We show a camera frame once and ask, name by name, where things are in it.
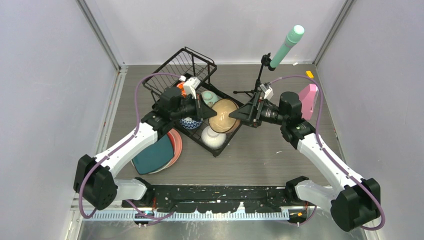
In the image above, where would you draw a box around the black wire dish rack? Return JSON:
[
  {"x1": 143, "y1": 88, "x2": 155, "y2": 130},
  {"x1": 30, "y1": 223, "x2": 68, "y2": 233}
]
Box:
[{"x1": 142, "y1": 46, "x2": 244, "y2": 158}]

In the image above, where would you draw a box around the orange mug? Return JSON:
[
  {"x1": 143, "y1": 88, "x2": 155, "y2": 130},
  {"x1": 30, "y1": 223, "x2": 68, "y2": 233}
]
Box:
[{"x1": 176, "y1": 82, "x2": 187, "y2": 97}]

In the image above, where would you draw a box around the brown striped bowl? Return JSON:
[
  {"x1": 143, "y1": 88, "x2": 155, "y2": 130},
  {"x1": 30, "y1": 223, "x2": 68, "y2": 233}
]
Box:
[{"x1": 208, "y1": 98, "x2": 240, "y2": 134}]

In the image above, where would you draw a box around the pink wedge object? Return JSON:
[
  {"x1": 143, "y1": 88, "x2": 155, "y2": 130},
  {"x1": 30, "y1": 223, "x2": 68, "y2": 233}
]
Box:
[{"x1": 298, "y1": 84, "x2": 319, "y2": 121}]

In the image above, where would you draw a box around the pink round plate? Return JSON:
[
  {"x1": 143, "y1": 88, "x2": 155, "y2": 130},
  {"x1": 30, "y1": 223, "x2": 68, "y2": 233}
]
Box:
[{"x1": 158, "y1": 129, "x2": 183, "y2": 172}]

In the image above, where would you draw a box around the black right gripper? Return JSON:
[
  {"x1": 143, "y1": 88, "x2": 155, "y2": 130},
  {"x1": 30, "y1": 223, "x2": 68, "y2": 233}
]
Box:
[{"x1": 229, "y1": 92, "x2": 288, "y2": 129}]

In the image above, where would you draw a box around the red patterned bowl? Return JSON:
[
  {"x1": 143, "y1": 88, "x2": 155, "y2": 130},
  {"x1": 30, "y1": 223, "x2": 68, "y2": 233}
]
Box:
[{"x1": 179, "y1": 117, "x2": 203, "y2": 131}]

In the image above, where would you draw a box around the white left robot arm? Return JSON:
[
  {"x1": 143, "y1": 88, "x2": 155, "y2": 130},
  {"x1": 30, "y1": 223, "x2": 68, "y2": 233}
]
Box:
[{"x1": 73, "y1": 86, "x2": 217, "y2": 213}]

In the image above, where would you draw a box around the black mini tripod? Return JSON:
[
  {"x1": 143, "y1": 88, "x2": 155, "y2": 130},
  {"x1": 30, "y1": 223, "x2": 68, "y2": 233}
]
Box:
[{"x1": 232, "y1": 52, "x2": 276, "y2": 97}]

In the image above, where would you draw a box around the light green bowl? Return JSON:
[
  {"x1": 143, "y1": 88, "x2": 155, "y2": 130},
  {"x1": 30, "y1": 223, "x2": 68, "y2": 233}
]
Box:
[{"x1": 201, "y1": 90, "x2": 221, "y2": 108}]

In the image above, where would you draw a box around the white blue-rimmed bowl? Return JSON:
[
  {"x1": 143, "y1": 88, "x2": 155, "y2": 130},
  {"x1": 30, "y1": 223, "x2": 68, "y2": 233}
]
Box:
[{"x1": 201, "y1": 126, "x2": 227, "y2": 150}]

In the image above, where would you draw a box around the teal square plate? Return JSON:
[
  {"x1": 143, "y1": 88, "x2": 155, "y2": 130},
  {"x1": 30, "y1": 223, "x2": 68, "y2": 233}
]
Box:
[{"x1": 132, "y1": 136, "x2": 174, "y2": 175}]

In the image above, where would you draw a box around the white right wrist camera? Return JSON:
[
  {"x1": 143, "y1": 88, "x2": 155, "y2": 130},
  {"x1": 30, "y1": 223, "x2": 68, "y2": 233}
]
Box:
[{"x1": 259, "y1": 82, "x2": 274, "y2": 100}]

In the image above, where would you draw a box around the mint green microphone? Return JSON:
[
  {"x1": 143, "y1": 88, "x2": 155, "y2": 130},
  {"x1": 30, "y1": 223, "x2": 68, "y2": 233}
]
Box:
[{"x1": 268, "y1": 25, "x2": 305, "y2": 70}]

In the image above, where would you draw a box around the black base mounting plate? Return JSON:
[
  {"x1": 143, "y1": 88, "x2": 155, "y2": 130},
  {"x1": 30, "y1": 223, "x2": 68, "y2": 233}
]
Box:
[{"x1": 131, "y1": 185, "x2": 294, "y2": 214}]

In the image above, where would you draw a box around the yellow small block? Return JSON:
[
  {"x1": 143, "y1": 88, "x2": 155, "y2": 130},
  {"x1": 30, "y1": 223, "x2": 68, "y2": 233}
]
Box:
[{"x1": 305, "y1": 70, "x2": 314, "y2": 79}]

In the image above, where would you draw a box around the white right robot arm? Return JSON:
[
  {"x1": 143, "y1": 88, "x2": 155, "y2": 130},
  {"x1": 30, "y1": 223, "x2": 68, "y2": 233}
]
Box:
[{"x1": 229, "y1": 91, "x2": 385, "y2": 232}]

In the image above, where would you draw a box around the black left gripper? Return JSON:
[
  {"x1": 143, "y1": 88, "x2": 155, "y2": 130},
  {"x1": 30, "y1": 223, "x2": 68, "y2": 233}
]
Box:
[{"x1": 171, "y1": 93, "x2": 217, "y2": 123}]

